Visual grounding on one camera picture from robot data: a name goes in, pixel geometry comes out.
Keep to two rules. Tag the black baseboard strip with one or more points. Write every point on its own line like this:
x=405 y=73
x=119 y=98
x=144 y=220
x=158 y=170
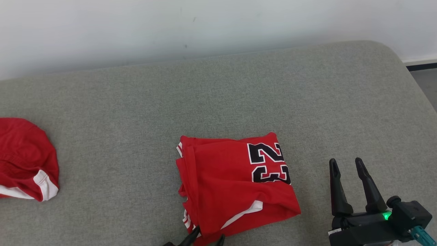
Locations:
x=423 y=65

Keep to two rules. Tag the grey fabric sofa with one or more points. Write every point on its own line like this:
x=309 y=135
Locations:
x=170 y=102

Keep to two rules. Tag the red Bulls 23 jersey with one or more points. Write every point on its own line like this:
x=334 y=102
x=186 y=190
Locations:
x=222 y=184

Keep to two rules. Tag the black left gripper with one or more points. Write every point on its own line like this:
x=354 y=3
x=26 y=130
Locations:
x=174 y=244

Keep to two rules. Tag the red Bulls shorts white hem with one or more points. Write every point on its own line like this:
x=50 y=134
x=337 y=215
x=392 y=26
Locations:
x=24 y=150

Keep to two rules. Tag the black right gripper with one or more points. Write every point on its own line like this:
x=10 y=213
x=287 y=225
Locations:
x=368 y=230

